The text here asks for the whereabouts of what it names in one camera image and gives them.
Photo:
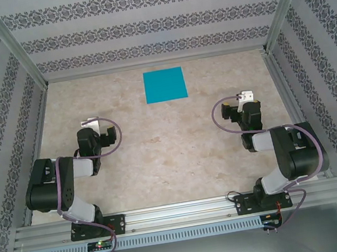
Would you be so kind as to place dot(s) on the grey frame bar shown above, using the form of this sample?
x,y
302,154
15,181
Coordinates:
x,y
146,65

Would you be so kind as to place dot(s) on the aluminium frame post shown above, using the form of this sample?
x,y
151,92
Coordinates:
x,y
286,3
10,45

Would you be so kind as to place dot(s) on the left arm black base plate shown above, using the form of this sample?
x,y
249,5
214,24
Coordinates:
x,y
118,223

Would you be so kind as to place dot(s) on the aluminium side rail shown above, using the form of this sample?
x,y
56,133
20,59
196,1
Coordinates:
x,y
287,95
38,126

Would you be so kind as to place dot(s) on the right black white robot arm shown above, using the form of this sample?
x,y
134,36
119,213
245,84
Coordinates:
x,y
299,154

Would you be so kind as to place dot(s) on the aluminium mounting rail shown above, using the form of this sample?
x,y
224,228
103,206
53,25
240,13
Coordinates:
x,y
181,212

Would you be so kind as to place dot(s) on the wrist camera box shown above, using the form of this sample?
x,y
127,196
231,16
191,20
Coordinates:
x,y
90,122
245,95

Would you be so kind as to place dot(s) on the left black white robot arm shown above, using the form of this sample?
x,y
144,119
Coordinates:
x,y
51,188

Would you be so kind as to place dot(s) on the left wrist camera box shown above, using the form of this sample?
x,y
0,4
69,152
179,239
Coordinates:
x,y
90,122

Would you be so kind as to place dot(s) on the blue square paper sheet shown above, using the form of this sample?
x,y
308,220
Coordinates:
x,y
165,85

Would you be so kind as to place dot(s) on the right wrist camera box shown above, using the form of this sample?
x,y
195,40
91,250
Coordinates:
x,y
245,95

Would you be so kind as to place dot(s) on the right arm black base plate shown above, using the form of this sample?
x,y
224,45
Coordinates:
x,y
244,206

